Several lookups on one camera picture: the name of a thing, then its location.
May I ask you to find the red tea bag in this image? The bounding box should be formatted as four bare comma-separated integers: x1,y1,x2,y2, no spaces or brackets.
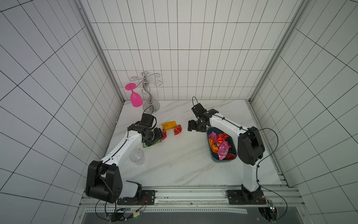
224,154,236,160
162,130,167,140
216,133,229,143
174,125,182,135

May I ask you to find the yellow tea bag packet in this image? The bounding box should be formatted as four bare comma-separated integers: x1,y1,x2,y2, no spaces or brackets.
162,121,177,130

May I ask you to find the orange tea bag packet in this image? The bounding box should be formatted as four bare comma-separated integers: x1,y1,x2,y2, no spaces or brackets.
208,138,219,154

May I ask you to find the pink tea bag packet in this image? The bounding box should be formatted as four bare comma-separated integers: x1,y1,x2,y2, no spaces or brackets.
217,141,231,160
208,132,222,143

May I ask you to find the red tea bag bottom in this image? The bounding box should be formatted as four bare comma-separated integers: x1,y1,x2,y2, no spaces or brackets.
224,154,236,160

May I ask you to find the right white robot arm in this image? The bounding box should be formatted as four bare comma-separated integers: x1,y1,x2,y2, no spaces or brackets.
188,104,267,205

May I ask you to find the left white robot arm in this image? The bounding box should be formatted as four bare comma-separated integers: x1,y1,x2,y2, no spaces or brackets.
85,124,164,203

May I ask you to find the teal storage box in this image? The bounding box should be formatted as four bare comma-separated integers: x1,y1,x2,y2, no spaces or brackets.
207,127,237,162

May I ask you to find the green chips snack bag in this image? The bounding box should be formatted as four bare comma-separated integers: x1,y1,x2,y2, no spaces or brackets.
142,140,162,148

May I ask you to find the clear plastic cup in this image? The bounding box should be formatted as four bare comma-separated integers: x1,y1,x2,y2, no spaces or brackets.
130,148,145,165

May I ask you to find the chrome glass holder stand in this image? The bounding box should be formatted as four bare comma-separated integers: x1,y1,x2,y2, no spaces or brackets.
130,71,162,113

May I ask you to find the pink plastic wine glass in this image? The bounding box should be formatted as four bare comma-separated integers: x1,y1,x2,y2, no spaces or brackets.
125,83,143,108

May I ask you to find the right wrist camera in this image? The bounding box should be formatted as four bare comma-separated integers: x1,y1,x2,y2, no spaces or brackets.
192,103,207,118

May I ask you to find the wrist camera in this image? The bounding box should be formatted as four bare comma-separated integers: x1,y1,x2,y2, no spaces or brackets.
139,113,157,129
192,103,207,118

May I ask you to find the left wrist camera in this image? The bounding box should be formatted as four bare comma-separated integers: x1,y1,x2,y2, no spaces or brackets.
139,113,157,129

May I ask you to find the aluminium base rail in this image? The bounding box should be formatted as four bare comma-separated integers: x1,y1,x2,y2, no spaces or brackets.
78,185,308,217

